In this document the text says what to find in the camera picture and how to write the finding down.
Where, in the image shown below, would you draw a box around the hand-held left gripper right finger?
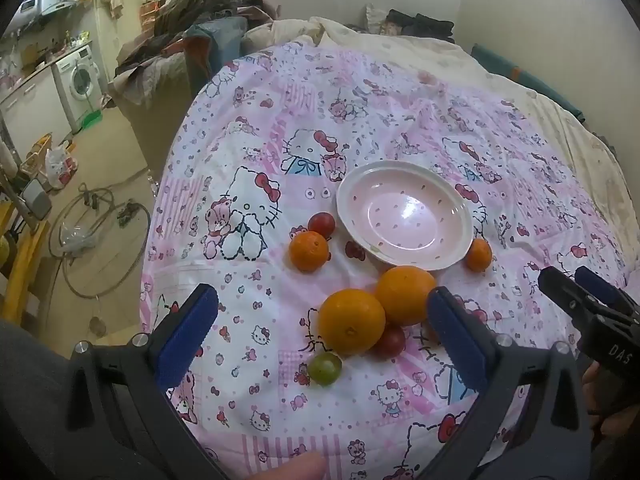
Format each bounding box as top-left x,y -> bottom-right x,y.
415,286 -> 596,480

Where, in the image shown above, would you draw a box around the white red plastic bag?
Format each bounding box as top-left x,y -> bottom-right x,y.
44,142 -> 80,191

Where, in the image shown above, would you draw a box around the yellow wooden chair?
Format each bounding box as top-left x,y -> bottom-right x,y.
0,200 -> 51,326

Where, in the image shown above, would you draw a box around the printed pink cartoon blanket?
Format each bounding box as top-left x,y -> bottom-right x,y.
140,40 -> 631,480

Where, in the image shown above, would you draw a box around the large orange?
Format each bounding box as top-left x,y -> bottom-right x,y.
318,288 -> 387,357
375,265 -> 438,327

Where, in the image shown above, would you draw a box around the person's left hand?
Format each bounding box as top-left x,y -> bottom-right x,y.
240,452 -> 327,480

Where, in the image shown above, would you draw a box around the red plum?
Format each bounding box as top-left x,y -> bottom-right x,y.
307,212 -> 337,241

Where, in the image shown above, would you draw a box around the clear plastic bag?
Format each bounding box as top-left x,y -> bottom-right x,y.
57,222 -> 98,256

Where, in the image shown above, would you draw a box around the person's right hand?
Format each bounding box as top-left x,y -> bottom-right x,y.
580,360 -> 608,432

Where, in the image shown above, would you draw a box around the grey box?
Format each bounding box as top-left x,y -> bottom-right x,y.
22,179 -> 53,221

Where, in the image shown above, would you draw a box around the range hood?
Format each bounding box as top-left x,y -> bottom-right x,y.
37,0 -> 78,18

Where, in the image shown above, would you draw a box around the pink and white plate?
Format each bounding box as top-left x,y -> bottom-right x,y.
336,160 -> 475,272

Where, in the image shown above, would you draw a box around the blue grey cushion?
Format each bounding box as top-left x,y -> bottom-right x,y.
182,16 -> 248,86

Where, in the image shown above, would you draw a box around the teal cushion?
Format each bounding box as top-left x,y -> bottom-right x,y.
470,42 -> 591,123

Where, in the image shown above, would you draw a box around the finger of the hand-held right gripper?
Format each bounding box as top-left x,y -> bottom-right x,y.
574,265 -> 640,311
538,266 -> 603,323

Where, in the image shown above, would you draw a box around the medium tangerine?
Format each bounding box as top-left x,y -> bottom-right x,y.
289,230 -> 331,274

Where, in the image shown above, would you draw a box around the small tangerine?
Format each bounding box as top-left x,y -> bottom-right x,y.
465,237 -> 494,273

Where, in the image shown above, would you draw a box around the white washing machine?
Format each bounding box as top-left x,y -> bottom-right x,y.
51,44 -> 108,133

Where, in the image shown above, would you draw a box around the dark round plum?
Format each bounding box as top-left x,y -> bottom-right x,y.
372,324 -> 407,359

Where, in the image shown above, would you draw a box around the patterned pillow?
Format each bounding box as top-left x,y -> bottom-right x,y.
362,2 -> 401,36

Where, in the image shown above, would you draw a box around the pile of dark clothes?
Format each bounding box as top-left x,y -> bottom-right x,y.
112,0 -> 281,86

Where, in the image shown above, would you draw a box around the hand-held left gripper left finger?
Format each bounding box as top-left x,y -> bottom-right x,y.
65,284 -> 236,480

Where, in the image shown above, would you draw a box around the coiled hose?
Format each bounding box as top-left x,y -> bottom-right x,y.
47,185 -> 153,301

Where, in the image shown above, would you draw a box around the green plum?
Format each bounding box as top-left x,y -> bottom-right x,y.
307,352 -> 344,387

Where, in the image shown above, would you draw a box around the white kitchen cabinet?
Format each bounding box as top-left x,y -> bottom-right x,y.
0,67 -> 71,161

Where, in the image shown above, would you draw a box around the black folded clothes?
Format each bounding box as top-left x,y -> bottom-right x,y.
387,9 -> 456,43

